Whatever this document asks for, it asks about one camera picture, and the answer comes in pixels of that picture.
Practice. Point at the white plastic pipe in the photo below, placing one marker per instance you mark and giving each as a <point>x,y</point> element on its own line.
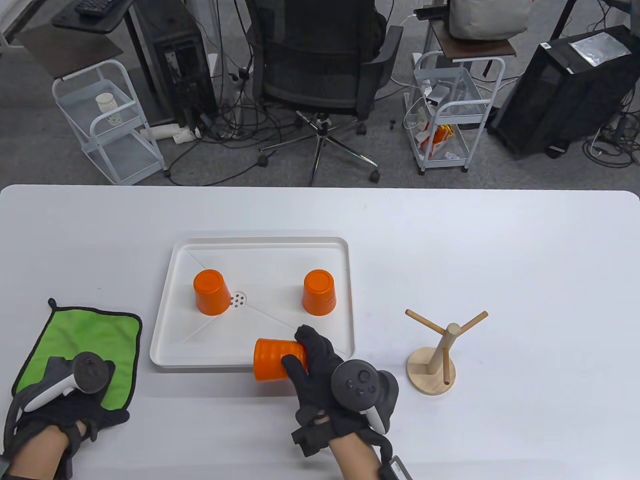
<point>160,132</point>

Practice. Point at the silver foil bag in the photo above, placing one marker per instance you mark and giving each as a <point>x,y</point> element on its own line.
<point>600,49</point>

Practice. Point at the grey white controller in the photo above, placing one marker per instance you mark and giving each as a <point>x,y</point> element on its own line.
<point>85,372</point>
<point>357,382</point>

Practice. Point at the orange snack packet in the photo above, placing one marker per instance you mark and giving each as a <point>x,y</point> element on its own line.
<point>440,137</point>

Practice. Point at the orange cup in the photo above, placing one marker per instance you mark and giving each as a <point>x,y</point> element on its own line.
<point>319,292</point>
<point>212,295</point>
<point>272,360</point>

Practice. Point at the black computer tower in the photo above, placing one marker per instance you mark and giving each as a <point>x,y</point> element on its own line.
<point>560,100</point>
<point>175,50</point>

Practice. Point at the white metal cart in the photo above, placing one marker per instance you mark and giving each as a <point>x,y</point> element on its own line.
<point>127,155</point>
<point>462,106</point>

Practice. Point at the black office chair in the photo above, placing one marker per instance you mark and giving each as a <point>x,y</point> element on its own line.
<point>320,75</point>

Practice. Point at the white power adapter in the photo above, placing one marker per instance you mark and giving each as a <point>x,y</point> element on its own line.
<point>437,94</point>

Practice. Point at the black power bank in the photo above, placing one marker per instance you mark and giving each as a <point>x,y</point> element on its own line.
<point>430,12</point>

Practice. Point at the wooden cup rack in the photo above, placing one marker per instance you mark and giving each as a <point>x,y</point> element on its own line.
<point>430,375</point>

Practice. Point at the black desk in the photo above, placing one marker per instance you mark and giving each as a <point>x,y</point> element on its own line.
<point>100,24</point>

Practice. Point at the white plastic tray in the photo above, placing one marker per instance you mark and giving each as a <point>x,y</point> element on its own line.
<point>270,260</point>

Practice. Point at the beige fabric bag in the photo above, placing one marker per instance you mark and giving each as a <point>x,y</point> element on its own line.
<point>485,20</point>

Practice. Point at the person's right forearm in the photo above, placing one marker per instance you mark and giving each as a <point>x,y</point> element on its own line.
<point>355,460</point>

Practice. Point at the person's right hand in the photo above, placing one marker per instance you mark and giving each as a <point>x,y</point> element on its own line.
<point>315,385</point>

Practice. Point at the person's left forearm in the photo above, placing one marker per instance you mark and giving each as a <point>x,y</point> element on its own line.
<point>35,455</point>

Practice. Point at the grey white left controller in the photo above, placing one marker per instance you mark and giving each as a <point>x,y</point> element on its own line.
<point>85,372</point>

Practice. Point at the black keyboard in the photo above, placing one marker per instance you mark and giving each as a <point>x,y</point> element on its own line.
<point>95,6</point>

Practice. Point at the black right wrist tracker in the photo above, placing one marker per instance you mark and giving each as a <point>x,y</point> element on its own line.
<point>397,470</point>

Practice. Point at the person's left hand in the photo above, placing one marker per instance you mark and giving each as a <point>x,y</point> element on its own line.
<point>75,420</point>

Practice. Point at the grey white right controller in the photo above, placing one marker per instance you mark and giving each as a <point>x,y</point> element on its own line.
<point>357,382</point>

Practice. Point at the brown wooden board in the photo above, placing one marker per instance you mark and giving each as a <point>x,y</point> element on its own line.
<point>475,48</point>
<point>70,52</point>

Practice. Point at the green grey hand towel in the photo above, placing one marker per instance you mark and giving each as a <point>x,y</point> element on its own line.
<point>90,335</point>

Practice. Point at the white plastic bottle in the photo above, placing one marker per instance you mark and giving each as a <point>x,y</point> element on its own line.
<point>106,102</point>

